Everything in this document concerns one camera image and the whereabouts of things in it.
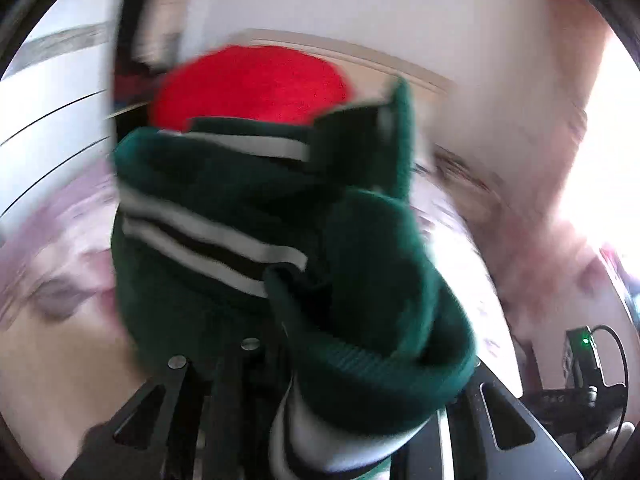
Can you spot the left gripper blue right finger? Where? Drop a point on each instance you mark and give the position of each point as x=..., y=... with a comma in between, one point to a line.
x=485, y=433

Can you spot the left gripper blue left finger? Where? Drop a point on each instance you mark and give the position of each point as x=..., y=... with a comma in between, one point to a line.
x=188, y=424

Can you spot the floral plush bed blanket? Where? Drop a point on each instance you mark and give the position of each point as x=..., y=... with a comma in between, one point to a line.
x=67, y=363

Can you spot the white drawer cabinet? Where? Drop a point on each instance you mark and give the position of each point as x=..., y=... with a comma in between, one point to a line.
x=55, y=97

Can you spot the green and cream varsity jacket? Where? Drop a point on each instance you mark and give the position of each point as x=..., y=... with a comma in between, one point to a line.
x=303, y=238

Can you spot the red folded garment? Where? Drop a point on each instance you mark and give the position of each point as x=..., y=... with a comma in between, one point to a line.
x=264, y=83

